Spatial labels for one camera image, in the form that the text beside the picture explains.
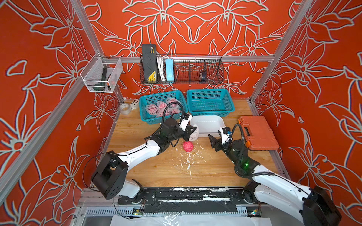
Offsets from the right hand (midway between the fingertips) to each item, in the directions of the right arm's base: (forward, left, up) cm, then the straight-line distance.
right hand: (211, 133), depth 78 cm
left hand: (+2, +9, +2) cm, 9 cm away
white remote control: (+36, +57, -14) cm, 68 cm away
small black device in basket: (+35, +3, +14) cm, 38 cm away
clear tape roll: (+32, +64, -16) cm, 74 cm away
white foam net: (0, +9, 0) cm, 9 cm away
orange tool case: (+9, -36, -15) cm, 40 cm away
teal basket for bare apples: (+42, -6, -17) cm, 46 cm away
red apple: (-2, +13, -11) cm, 17 cm away
